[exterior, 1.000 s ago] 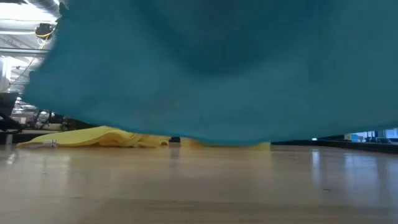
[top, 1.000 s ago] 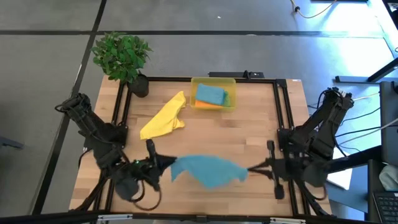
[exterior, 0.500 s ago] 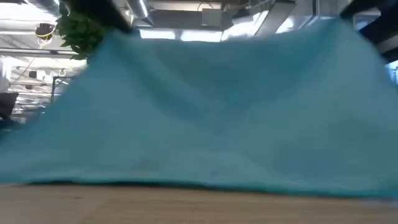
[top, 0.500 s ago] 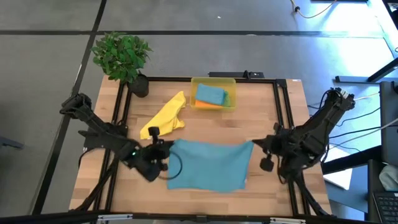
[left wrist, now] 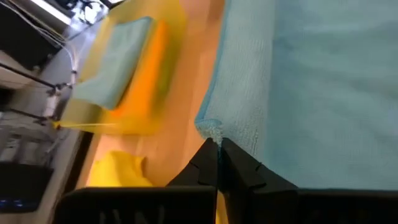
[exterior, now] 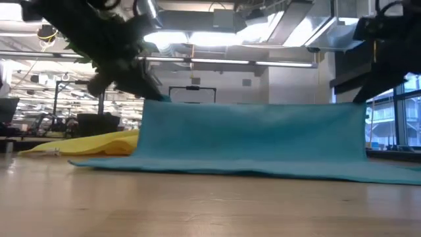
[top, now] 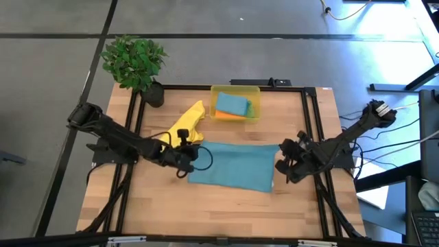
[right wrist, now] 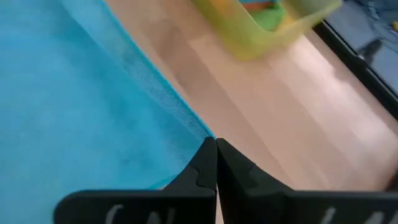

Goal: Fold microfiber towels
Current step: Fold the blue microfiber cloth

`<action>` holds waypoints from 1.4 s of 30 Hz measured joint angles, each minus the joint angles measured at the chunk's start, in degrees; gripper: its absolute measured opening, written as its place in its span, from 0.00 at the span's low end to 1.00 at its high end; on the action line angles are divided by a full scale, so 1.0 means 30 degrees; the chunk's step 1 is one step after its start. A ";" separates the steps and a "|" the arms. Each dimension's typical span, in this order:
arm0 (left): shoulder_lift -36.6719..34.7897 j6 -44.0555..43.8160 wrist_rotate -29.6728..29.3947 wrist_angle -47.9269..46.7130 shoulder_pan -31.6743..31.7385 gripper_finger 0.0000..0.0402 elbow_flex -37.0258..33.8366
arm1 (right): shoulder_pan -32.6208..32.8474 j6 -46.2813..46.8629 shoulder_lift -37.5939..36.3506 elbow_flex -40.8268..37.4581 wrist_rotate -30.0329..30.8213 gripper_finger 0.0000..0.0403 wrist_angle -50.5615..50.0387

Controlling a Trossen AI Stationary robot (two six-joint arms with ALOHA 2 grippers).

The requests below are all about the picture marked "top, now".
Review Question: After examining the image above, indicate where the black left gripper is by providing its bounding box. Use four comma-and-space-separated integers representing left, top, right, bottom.
159, 128, 200, 179

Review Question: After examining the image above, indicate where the yellow translucent plastic bin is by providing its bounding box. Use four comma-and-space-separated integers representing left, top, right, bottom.
209, 84, 261, 124

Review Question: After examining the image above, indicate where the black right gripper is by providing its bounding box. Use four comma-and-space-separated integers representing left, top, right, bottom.
274, 130, 323, 185

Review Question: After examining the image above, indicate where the black bar device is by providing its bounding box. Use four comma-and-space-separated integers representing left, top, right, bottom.
230, 78, 293, 87

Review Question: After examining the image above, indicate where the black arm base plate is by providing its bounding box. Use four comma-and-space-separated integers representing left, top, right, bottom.
85, 142, 140, 165
307, 143, 356, 169

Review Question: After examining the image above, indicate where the white paper sheet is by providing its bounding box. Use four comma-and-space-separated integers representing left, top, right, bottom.
355, 161, 390, 211

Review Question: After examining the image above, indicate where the black metal table frame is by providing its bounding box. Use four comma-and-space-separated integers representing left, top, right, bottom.
77, 84, 368, 247

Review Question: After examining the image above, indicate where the orange microfiber towel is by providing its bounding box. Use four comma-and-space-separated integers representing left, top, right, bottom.
214, 109, 248, 121

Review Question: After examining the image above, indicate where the blue microfiber towel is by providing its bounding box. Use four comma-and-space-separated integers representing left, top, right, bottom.
187, 140, 281, 194
215, 91, 250, 117

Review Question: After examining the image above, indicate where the yellow microfiber towel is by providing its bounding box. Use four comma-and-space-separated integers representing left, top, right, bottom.
158, 99, 206, 149

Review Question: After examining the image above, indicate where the artificial green leafy plant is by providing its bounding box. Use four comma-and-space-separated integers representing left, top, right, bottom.
100, 34, 169, 93

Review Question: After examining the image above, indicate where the grey floor object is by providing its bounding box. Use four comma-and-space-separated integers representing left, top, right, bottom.
0, 150, 26, 166

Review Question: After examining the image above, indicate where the black laptop keyboard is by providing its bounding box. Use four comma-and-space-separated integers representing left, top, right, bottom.
410, 209, 439, 247

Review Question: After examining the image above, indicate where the white floor cable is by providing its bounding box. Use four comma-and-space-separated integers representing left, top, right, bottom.
320, 0, 373, 21

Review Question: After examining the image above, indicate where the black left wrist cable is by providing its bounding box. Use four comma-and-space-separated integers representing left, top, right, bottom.
176, 145, 214, 179

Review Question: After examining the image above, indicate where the black desk leg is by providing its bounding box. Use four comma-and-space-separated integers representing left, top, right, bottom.
369, 63, 439, 93

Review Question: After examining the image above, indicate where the yellow power cable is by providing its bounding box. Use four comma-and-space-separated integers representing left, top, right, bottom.
379, 101, 420, 113

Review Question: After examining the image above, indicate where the grey computer case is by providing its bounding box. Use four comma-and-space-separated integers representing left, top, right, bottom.
418, 89, 439, 183

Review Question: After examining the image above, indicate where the white crumpled cloth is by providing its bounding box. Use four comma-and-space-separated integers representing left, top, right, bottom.
418, 181, 439, 211

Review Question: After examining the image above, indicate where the black plant pot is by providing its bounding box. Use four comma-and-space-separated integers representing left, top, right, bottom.
141, 81, 166, 108

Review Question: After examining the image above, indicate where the silver frame bracket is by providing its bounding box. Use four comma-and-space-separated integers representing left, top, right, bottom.
106, 235, 148, 246
297, 239, 338, 247

